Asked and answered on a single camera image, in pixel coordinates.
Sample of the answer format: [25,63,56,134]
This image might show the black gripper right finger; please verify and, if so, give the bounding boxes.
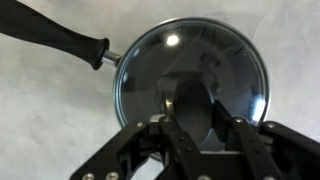
[212,99,320,180]

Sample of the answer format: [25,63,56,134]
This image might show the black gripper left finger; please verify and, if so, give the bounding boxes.
[69,98,208,180]

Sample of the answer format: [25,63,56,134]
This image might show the glass lid with black knob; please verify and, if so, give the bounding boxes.
[113,17,272,160]

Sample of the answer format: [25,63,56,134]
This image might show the black saucepan with handle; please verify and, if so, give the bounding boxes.
[0,0,124,72]

